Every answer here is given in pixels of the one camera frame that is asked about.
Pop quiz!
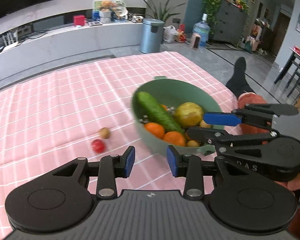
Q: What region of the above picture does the yellow-green pear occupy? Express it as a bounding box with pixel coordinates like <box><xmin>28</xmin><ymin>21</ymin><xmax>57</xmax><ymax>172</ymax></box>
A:
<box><xmin>174</xmin><ymin>102</ymin><xmax>204</xmax><ymax>128</ymax></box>

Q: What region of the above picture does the large orange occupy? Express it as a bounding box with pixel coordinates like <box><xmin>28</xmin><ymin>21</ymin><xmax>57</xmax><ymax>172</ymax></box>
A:
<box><xmin>144</xmin><ymin>122</ymin><xmax>166</xmax><ymax>139</ymax></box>

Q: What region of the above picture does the green colander bowl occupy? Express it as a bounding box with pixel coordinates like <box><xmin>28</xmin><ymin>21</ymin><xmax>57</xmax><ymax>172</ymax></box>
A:
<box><xmin>131</xmin><ymin>76</ymin><xmax>222</xmax><ymax>155</ymax></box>

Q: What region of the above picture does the red tomato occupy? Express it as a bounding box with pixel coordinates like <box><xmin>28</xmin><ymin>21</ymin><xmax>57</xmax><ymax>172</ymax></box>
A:
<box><xmin>91</xmin><ymin>139</ymin><xmax>106</xmax><ymax>154</ymax></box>

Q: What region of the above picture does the green cucumber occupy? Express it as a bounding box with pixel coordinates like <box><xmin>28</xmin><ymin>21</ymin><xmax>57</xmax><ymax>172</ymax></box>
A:
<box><xmin>137</xmin><ymin>92</ymin><xmax>183</xmax><ymax>133</ymax></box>

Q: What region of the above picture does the small brown longan fruit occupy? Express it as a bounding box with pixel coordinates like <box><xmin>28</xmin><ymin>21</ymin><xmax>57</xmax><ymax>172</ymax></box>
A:
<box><xmin>98</xmin><ymin>127</ymin><xmax>111</xmax><ymax>139</ymax></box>

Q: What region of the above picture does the person right hand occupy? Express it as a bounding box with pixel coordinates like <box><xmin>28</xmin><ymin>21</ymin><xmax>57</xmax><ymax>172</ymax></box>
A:
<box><xmin>275</xmin><ymin>158</ymin><xmax>300</xmax><ymax>192</ymax></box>

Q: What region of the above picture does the black sock foot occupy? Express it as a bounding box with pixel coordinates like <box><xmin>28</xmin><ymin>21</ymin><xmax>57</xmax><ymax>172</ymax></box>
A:
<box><xmin>226</xmin><ymin>57</ymin><xmax>254</xmax><ymax>98</ymax></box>

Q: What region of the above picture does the pink small heater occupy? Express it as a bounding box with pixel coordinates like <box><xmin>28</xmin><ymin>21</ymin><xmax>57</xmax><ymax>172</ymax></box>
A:
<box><xmin>190</xmin><ymin>33</ymin><xmax>201</xmax><ymax>49</ymax></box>

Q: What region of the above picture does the grey drawer cabinet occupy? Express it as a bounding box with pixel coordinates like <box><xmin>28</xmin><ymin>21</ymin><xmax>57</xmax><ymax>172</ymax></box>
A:
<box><xmin>212</xmin><ymin>0</ymin><xmax>248</xmax><ymax>45</ymax></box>

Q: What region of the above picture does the pink checkered tablecloth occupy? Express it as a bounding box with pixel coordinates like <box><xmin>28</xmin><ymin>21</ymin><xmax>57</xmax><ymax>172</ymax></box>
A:
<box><xmin>0</xmin><ymin>52</ymin><xmax>237</xmax><ymax>239</ymax></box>

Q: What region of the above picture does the black dining table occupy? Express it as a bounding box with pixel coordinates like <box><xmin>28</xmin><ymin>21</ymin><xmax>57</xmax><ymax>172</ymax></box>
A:
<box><xmin>274</xmin><ymin>46</ymin><xmax>300</xmax><ymax>97</ymax></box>

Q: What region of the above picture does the blue water bottle jug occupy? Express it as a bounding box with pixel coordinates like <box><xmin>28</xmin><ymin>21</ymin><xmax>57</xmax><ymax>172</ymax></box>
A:
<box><xmin>193</xmin><ymin>14</ymin><xmax>210</xmax><ymax>47</ymax></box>

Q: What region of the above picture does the white plastic bag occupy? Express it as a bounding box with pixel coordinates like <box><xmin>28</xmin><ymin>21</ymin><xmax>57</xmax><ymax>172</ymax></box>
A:
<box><xmin>163</xmin><ymin>25</ymin><xmax>178</xmax><ymax>43</ymax></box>

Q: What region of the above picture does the blue-grey trash bin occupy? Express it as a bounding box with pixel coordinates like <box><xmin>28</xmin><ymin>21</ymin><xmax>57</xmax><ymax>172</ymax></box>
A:
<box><xmin>140</xmin><ymin>18</ymin><xmax>165</xmax><ymax>54</ymax></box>

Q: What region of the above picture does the potted long-leaf plant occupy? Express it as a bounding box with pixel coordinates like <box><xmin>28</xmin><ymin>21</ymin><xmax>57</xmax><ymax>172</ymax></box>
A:
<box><xmin>143</xmin><ymin>0</ymin><xmax>186</xmax><ymax>23</ymax></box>

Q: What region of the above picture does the teddy bear gift bundle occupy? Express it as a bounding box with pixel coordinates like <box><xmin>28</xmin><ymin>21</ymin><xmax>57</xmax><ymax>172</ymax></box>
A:
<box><xmin>92</xmin><ymin>0</ymin><xmax>128</xmax><ymax>24</ymax></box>

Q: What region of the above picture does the grey tv console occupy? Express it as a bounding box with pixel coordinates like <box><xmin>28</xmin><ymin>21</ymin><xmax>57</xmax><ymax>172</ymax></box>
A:
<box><xmin>0</xmin><ymin>10</ymin><xmax>146</xmax><ymax>86</ymax></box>

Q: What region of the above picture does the white wifi router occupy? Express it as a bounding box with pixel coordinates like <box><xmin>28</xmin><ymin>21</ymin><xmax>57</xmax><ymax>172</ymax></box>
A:
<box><xmin>2</xmin><ymin>29</ymin><xmax>21</xmax><ymax>49</ymax></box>

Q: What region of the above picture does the red box on console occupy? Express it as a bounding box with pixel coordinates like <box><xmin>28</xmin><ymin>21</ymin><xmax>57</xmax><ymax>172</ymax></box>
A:
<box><xmin>73</xmin><ymin>15</ymin><xmax>86</xmax><ymax>26</ymax></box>

